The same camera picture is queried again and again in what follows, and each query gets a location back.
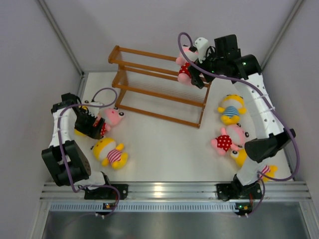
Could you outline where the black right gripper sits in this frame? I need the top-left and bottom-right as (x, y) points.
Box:
(187, 46), (226, 89)

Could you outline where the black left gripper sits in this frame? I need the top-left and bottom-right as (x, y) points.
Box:
(74, 108), (105, 139)

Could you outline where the pink red-dotted toy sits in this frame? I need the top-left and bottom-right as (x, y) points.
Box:
(175, 45), (198, 86)
(210, 123), (250, 156)
(93, 107), (125, 138)

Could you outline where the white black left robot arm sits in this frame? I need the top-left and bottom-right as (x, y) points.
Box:
(41, 93), (113, 199)

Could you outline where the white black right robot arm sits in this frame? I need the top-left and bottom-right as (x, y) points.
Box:
(186, 34), (296, 201)

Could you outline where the brown wooden shelf rack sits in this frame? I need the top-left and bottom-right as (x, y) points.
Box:
(108, 45), (211, 128)

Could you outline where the yellow blue-striped toy left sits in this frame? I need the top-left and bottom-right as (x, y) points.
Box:
(74, 106), (89, 136)

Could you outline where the yellow blue-striped toy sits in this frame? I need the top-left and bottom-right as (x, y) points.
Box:
(217, 94), (247, 125)
(74, 106), (89, 136)

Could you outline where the yellow pink-striped toy left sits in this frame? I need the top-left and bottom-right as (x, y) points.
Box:
(91, 137), (129, 170)

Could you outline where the yellow pink-striped toy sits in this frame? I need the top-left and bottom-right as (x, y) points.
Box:
(229, 148), (278, 184)
(91, 137), (129, 170)

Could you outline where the yellow blue-striped toy right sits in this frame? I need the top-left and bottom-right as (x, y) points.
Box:
(217, 94), (247, 125)

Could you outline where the yellow pink-striped toy right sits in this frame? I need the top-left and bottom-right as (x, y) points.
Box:
(229, 148), (278, 184)

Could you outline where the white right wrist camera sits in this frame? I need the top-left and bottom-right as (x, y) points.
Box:
(194, 37), (209, 64)

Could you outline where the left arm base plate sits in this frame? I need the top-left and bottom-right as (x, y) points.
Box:
(84, 184), (129, 200)

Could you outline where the aluminium front rail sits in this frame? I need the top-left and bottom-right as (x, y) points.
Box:
(40, 181), (312, 202)

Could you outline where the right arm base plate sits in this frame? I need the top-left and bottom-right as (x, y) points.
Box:
(216, 182), (262, 201)

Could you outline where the perforated grey cable duct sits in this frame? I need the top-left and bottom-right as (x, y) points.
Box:
(48, 201), (304, 212)

